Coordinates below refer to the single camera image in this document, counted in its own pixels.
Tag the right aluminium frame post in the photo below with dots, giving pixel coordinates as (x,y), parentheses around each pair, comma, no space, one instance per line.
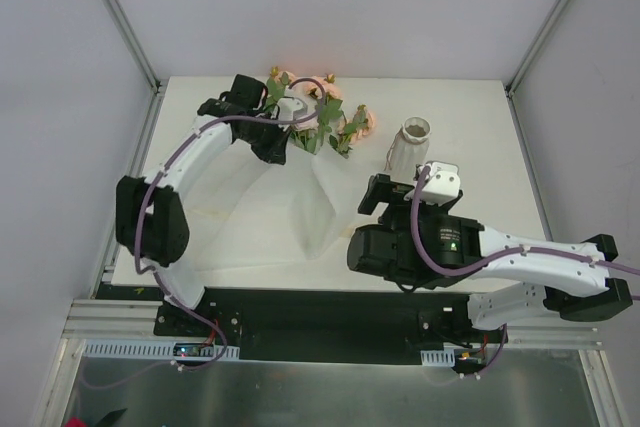
(543,34)

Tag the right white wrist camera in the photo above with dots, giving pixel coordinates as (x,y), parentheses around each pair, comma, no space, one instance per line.
(442,182)

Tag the pink flower bouquet white wrap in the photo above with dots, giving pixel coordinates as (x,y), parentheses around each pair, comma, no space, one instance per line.
(331,126)

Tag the left white cable duct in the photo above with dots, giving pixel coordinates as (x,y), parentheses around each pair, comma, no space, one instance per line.
(159,350)

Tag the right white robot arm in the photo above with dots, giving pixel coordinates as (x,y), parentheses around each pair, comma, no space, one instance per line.
(417,244)

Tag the right white cable duct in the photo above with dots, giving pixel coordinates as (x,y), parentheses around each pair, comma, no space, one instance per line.
(453,357)

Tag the white ribbed ceramic vase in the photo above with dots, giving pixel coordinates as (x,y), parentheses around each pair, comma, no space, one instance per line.
(408,149)

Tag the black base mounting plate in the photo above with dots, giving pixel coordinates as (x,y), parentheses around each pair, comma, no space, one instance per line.
(380,328)

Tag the left aluminium frame post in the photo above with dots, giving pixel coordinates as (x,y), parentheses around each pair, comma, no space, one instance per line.
(133,44)

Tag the white wrapping paper sheet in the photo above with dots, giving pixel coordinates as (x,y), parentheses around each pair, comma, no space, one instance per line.
(255,215)

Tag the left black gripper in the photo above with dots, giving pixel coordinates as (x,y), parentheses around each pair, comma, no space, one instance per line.
(270,145)

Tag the white cable duct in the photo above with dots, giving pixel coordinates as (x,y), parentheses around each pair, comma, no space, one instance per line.
(453,357)
(159,350)

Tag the aluminium frame post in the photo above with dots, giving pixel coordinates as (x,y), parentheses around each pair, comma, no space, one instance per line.
(543,34)
(133,44)

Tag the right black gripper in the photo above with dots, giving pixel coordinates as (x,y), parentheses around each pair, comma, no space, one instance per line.
(379,195)

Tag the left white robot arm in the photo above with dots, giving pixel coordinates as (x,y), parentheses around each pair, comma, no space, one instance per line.
(150,220)

